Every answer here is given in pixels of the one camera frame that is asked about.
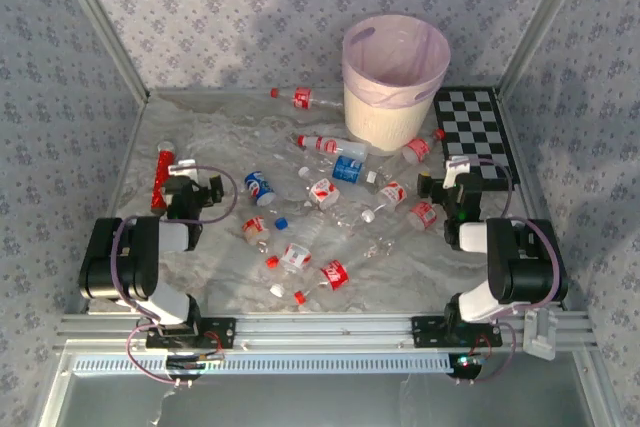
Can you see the blue Pepsi can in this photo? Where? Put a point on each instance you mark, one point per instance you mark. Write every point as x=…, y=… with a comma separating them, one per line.
x=257, y=187

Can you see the crushed red-label plastic bottle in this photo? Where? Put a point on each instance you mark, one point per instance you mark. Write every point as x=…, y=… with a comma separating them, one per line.
x=255, y=228

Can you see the blue bottle cap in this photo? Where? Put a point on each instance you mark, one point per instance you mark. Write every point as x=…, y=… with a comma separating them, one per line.
x=282, y=223

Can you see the clear blue-label plastic bottle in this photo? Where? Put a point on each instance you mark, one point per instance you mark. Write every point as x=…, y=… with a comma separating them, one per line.
x=347, y=169

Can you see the milky white red-label bottle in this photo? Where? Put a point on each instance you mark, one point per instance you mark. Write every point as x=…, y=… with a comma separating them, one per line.
x=330, y=145

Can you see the white-capped red-label plastic bottle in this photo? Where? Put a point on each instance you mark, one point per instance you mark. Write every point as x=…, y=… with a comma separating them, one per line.
x=324, y=193
x=393, y=195

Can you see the white bottle cap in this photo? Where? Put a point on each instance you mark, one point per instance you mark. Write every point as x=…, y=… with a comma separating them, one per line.
x=276, y=290

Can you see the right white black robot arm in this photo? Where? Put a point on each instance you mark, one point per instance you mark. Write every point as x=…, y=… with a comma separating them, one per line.
x=520, y=262

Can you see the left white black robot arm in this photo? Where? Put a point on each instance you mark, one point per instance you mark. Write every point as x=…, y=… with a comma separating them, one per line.
x=125, y=257

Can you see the cream plastic waste bin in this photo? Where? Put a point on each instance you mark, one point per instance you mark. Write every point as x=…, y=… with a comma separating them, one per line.
x=380, y=122

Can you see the purple plastic bin liner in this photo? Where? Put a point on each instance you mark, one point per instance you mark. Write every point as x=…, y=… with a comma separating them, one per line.
x=400, y=47

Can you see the red glitter tube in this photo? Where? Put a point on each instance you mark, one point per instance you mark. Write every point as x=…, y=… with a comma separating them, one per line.
x=162, y=177

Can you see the crushed clear plastic bottle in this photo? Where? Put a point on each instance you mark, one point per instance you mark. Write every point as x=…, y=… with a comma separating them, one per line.
x=380, y=247

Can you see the black grey checkerboard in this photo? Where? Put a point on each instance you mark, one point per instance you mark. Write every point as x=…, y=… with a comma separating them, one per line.
x=475, y=117

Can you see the grey plastic clamp block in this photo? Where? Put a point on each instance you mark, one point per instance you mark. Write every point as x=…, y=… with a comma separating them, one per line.
x=539, y=334

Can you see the right controller board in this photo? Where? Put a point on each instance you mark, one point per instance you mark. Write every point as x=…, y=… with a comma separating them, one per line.
x=465, y=364

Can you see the controller board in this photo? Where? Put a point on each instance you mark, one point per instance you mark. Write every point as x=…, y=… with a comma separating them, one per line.
x=185, y=364
x=465, y=364

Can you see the left controller board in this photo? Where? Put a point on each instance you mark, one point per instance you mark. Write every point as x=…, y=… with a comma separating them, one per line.
x=185, y=364

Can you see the grey metal sheet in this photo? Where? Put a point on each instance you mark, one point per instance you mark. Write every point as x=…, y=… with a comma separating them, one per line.
x=320, y=402

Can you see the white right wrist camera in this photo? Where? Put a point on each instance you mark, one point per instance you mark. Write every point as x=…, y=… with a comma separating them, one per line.
x=452, y=169

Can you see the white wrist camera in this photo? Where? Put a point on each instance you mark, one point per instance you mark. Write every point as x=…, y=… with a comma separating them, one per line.
x=184, y=167
x=452, y=169

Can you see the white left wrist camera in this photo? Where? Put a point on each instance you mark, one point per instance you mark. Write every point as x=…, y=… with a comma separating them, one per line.
x=184, y=167

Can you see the aluminium side rail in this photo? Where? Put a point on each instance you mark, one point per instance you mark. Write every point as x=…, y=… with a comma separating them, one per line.
x=117, y=187
x=532, y=197

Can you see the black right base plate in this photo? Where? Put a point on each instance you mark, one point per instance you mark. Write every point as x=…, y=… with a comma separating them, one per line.
x=427, y=332

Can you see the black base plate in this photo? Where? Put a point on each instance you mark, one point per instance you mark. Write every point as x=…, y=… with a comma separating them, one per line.
x=427, y=332
x=222, y=334

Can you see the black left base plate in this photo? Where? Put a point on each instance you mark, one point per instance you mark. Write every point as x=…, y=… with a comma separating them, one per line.
x=222, y=334

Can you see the aluminium mounting rail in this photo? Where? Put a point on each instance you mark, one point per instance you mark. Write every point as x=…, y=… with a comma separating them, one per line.
x=320, y=332

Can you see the aluminium frame post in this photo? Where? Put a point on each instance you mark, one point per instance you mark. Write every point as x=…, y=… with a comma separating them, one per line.
x=543, y=22
x=111, y=39

